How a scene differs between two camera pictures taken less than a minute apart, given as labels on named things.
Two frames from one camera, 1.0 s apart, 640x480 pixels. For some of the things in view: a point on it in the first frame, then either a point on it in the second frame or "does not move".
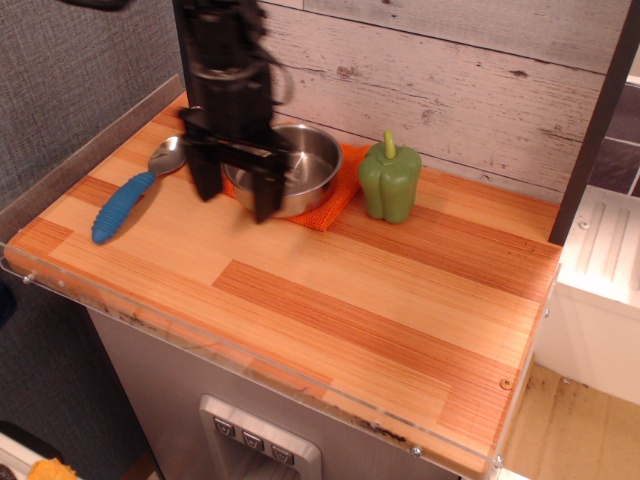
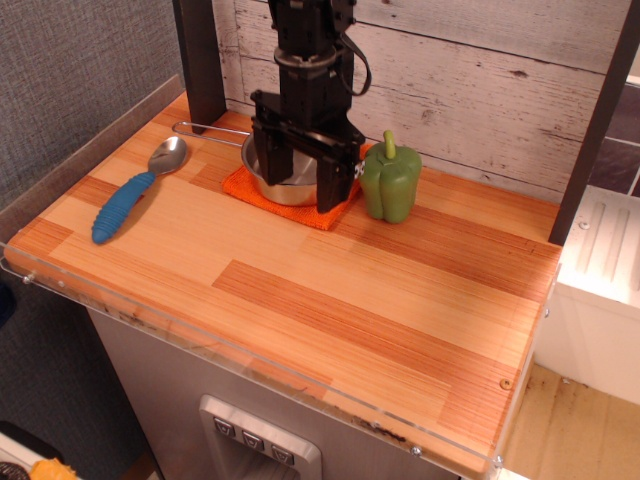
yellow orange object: x=52 y=469 does not move
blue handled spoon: x=166 y=157 does not move
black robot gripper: x=233 y=113 → x=317 y=106
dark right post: x=589 y=153 does not move
